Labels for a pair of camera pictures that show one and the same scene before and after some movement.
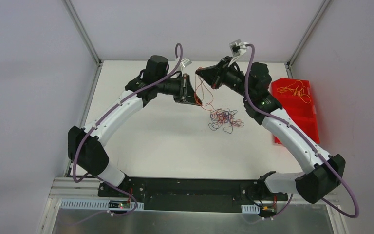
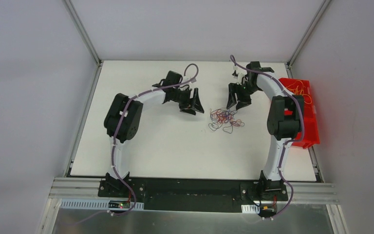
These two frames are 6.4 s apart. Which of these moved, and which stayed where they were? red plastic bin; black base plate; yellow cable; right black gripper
Moved: right black gripper
Stayed: red plastic bin; yellow cable; black base plate
